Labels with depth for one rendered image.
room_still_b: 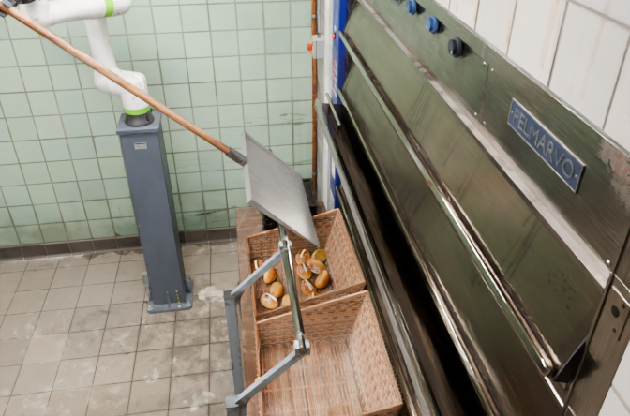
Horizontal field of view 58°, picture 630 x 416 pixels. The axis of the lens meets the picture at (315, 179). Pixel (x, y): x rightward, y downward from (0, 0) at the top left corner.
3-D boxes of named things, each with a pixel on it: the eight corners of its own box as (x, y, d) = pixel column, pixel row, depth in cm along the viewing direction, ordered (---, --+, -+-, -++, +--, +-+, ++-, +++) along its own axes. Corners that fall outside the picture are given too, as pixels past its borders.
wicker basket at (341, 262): (338, 249, 298) (340, 206, 283) (366, 329, 250) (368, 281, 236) (246, 260, 290) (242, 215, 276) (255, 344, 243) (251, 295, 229)
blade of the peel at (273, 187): (247, 203, 207) (251, 198, 207) (240, 134, 253) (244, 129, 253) (319, 247, 224) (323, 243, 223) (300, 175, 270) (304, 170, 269)
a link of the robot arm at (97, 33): (110, 85, 295) (87, -21, 266) (134, 91, 289) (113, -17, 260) (91, 95, 285) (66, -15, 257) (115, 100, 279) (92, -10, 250)
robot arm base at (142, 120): (128, 106, 302) (127, 96, 299) (157, 104, 304) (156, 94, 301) (122, 127, 280) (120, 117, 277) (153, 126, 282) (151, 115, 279)
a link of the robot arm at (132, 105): (132, 101, 293) (126, 66, 283) (156, 107, 286) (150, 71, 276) (114, 111, 283) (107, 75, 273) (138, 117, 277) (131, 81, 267)
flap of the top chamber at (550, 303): (347, 37, 242) (365, -8, 233) (564, 380, 91) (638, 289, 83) (337, 34, 241) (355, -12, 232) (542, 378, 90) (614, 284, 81)
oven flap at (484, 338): (346, 94, 256) (362, 53, 246) (532, 474, 105) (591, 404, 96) (336, 91, 254) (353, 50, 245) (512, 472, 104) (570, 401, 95)
